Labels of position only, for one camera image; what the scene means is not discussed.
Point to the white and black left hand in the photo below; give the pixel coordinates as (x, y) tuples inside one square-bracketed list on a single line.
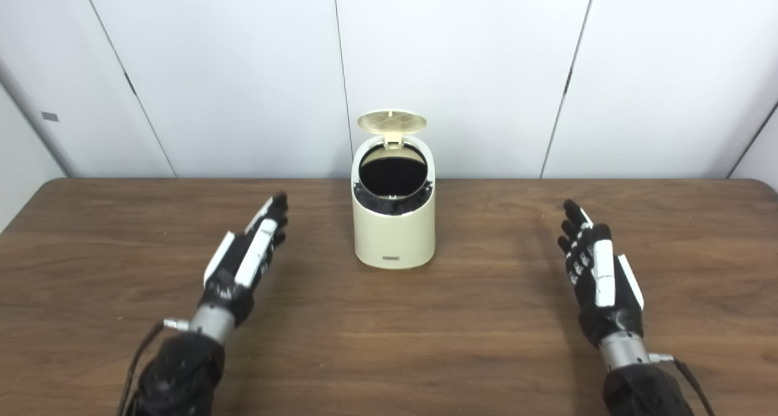
[(237, 270)]

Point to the white and black right hand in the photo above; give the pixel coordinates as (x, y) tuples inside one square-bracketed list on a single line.
[(605, 282)]

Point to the black bin liner bag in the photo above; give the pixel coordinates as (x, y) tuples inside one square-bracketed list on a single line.
[(394, 176)]

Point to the round cream bin lid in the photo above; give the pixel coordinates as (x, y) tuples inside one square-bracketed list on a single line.
[(392, 121)]

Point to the cream-colored bin body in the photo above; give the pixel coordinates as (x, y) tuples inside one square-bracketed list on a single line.
[(394, 239)]

